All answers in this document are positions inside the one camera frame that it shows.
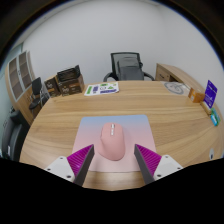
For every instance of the large brown and black box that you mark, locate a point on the large brown and black box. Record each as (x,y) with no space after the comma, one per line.
(70,83)

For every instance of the flat yellow box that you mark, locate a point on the flat yellow box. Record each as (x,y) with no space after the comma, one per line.
(206,107)

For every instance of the purple upright package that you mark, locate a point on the purple upright package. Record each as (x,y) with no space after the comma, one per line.
(210,93)

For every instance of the small brown and black box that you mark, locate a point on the small brown and black box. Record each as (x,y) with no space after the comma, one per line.
(51,87)

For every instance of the wooden shelf unit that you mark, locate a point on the wooden shelf unit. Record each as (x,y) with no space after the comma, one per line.
(18,80)

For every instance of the orange-brown cardboard box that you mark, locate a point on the orange-brown cardboard box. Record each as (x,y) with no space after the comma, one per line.
(196,95)

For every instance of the pink computer mouse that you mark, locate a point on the pink computer mouse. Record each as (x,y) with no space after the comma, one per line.
(111,143)

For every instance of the wooden side desk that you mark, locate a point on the wooden side desk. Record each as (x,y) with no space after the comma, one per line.
(175,73)

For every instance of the green packet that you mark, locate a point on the green packet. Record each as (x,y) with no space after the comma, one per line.
(217,115)

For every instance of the blue packet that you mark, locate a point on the blue packet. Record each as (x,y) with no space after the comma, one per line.
(214,120)

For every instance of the small black chair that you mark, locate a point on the small black chair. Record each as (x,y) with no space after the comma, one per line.
(37,95)

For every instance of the black padded office chair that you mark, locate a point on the black padded office chair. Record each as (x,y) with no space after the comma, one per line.
(13,136)

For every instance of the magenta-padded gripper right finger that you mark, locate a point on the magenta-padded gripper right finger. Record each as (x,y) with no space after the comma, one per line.
(168,165)

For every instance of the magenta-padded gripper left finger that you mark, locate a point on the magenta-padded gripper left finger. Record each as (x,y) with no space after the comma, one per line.
(60,166)

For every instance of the black mesh office chair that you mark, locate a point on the black mesh office chair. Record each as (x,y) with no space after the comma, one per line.
(128,68)

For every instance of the white and green leaflet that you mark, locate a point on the white and green leaflet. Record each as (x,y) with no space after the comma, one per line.
(101,89)

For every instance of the pink-blue gradient mouse pad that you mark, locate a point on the pink-blue gradient mouse pad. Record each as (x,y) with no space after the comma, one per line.
(136,130)

